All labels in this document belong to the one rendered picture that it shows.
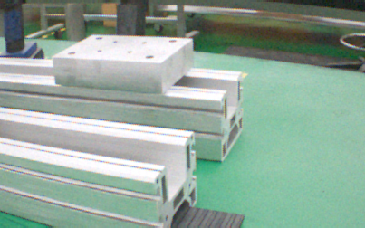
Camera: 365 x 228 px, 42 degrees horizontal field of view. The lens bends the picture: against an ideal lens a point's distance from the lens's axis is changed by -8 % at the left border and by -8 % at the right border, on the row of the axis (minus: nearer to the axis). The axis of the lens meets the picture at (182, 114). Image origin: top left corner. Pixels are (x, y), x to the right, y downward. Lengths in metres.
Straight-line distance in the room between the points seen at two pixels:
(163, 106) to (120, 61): 0.08
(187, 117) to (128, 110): 0.08
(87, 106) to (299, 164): 0.28
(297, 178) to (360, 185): 0.08
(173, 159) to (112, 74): 0.17
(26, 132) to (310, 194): 0.33
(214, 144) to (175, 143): 0.13
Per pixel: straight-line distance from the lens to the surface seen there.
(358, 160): 0.64
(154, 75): 0.60
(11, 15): 0.95
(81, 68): 0.65
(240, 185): 0.58
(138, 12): 0.86
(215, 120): 0.60
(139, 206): 0.45
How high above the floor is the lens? 1.08
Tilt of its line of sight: 23 degrees down
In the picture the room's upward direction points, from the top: 3 degrees counter-clockwise
